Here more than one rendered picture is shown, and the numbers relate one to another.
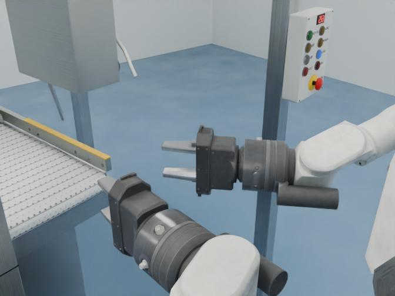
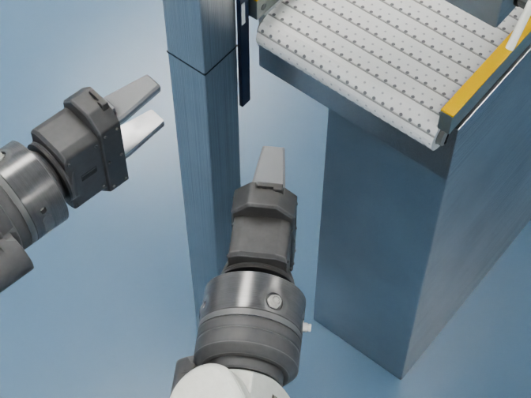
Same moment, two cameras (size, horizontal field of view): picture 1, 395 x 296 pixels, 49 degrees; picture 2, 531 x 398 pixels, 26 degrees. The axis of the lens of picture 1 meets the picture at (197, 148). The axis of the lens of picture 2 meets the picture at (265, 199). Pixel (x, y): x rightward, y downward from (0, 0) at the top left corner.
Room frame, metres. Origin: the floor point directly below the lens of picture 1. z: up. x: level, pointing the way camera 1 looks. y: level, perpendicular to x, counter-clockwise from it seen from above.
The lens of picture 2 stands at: (0.65, -0.56, 1.89)
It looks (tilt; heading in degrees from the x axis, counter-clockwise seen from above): 56 degrees down; 89
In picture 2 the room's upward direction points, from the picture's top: straight up
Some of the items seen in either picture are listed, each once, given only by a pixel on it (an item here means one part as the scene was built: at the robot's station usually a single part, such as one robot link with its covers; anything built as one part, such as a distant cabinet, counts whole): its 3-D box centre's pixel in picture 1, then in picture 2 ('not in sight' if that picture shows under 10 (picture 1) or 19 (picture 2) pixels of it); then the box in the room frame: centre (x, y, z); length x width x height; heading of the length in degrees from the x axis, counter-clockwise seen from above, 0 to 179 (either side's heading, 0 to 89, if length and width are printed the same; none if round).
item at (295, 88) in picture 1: (307, 54); not in sight; (1.33, -0.34, 1.02); 0.17 x 0.06 x 0.26; 140
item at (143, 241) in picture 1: (151, 233); (54, 167); (0.46, 0.06, 1.02); 0.12 x 0.10 x 0.13; 42
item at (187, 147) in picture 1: (180, 144); (269, 173); (0.66, 0.03, 1.06); 0.06 x 0.03 x 0.02; 82
